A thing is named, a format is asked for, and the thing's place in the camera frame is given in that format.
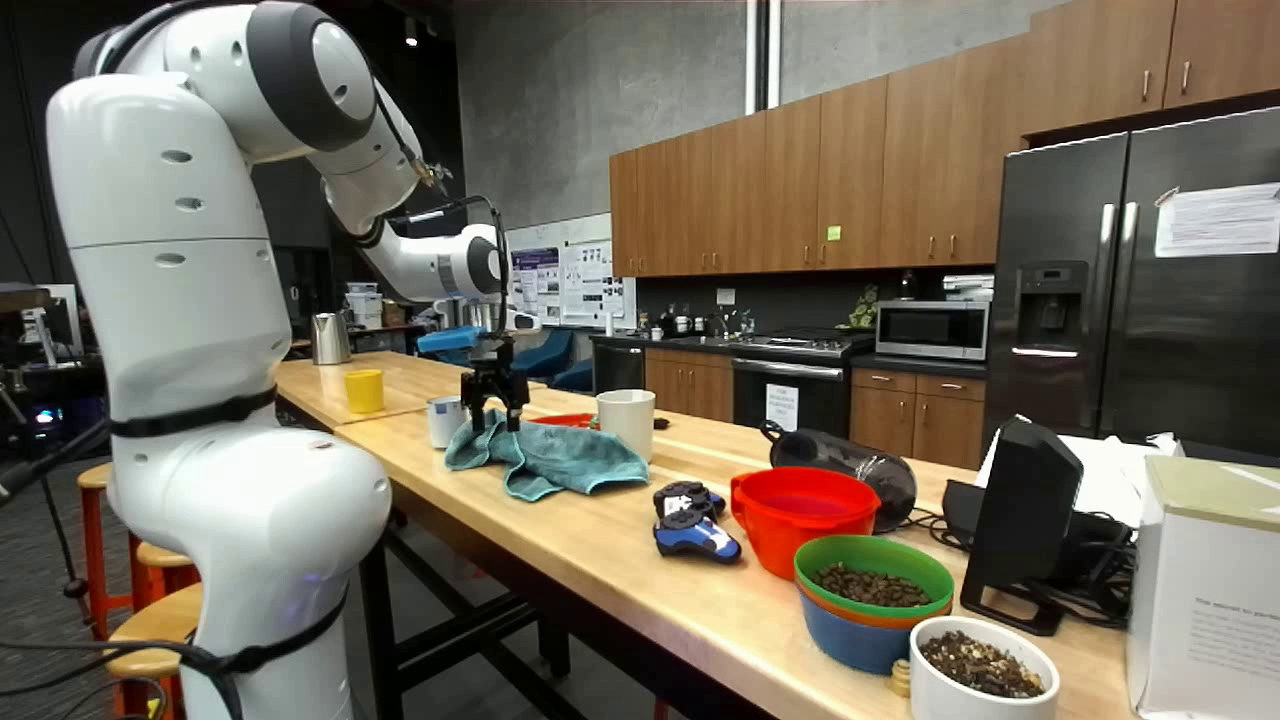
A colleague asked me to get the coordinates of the red bowl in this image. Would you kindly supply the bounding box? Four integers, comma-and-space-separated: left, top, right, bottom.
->
734, 465, 879, 580

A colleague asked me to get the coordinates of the black bag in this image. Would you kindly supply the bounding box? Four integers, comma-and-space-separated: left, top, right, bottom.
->
761, 421, 917, 534

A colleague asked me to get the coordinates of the blue bowl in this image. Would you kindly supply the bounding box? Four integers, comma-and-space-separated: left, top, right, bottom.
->
801, 600, 910, 676

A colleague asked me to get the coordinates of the teal towel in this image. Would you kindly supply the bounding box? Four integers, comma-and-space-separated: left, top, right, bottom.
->
446, 416, 648, 506

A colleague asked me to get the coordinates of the white mug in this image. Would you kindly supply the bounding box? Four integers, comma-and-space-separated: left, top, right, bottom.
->
598, 390, 656, 461

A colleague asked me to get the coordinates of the small white blue cup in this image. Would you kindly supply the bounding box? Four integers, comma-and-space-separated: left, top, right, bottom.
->
423, 399, 464, 450

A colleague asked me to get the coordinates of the black refrigerator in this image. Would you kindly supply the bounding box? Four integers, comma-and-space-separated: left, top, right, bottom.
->
989, 110, 1280, 465

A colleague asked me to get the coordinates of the white bowl with beans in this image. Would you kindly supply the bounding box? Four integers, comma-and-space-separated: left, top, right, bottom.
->
910, 615, 1061, 720

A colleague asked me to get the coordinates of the orange stool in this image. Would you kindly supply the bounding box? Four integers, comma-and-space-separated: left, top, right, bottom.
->
75, 465, 132, 641

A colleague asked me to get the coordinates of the yellow cup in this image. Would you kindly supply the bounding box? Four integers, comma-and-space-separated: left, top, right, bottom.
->
344, 367, 385, 421

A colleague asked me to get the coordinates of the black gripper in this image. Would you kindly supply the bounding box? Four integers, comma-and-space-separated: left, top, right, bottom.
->
460, 337, 527, 432

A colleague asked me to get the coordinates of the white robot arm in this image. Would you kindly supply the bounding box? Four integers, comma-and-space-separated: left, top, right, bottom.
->
46, 0, 505, 720

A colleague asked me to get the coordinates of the microwave oven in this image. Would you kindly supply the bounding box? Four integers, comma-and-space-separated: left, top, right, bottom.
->
877, 301, 989, 364

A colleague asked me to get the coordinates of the metal kettle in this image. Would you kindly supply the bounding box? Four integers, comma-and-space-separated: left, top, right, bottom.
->
312, 312, 353, 367

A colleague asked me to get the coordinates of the green bowl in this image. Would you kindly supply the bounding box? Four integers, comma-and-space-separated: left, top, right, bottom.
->
794, 536, 958, 627

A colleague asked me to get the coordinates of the black oven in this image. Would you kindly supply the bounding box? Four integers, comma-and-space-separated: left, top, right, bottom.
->
734, 360, 850, 437

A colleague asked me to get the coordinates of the white box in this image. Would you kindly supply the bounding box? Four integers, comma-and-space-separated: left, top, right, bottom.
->
1127, 457, 1280, 720

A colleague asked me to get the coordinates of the black blue game controller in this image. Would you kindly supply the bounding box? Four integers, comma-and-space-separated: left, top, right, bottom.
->
653, 479, 742, 566

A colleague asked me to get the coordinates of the black speaker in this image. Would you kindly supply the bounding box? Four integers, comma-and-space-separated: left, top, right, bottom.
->
961, 421, 1086, 636

